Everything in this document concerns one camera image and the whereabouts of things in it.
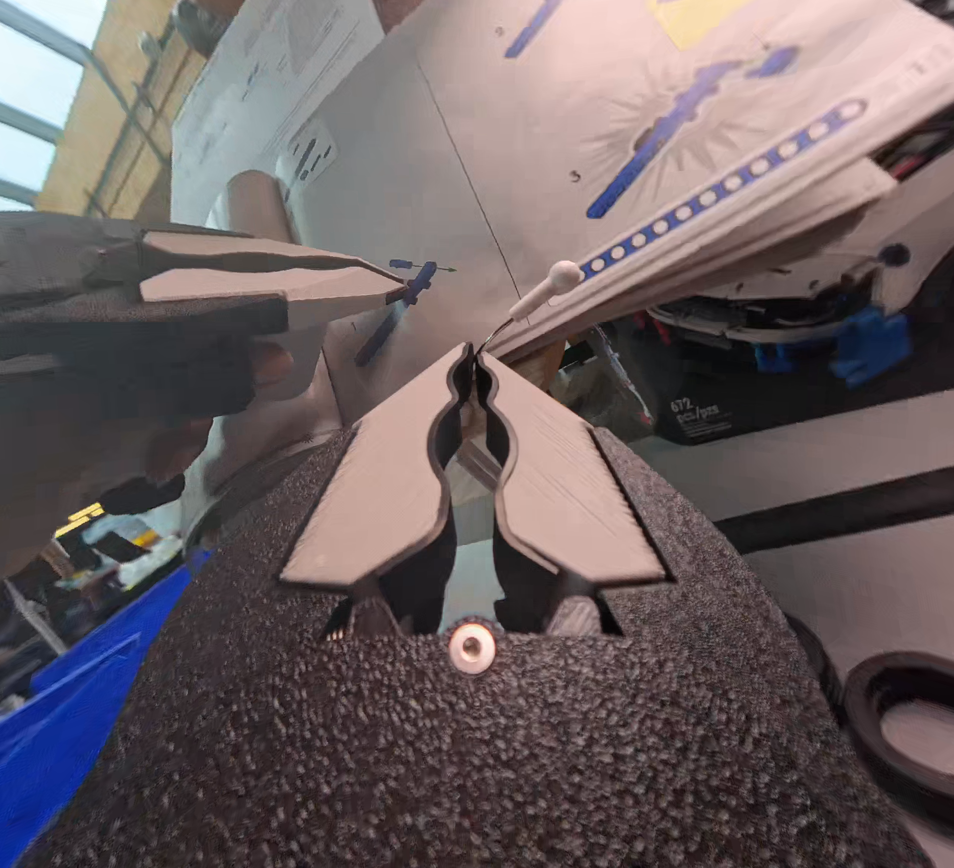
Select clear plastic bag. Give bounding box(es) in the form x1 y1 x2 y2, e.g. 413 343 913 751
555 327 660 440

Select blue plastic bin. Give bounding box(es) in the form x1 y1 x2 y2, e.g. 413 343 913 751
0 548 213 868

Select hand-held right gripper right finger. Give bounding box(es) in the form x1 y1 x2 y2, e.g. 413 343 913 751
476 351 668 593

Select toy building instruction booklet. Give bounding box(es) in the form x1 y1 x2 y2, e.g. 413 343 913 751
179 0 954 534

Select person's left hand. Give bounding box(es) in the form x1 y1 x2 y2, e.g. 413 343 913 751
142 342 295 486

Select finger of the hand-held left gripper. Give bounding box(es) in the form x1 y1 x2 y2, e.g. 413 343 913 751
140 230 407 282
139 269 408 329

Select white book stand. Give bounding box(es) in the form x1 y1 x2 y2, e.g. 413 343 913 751
443 260 584 589

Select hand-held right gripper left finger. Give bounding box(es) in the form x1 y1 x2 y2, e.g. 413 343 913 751
279 343 476 593

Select white printed task sheet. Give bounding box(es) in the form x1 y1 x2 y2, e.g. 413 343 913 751
170 0 385 213

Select grey desk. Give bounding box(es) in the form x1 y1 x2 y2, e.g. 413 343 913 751
626 391 954 868

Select black toy set box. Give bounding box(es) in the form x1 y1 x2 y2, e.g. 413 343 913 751
566 123 954 446

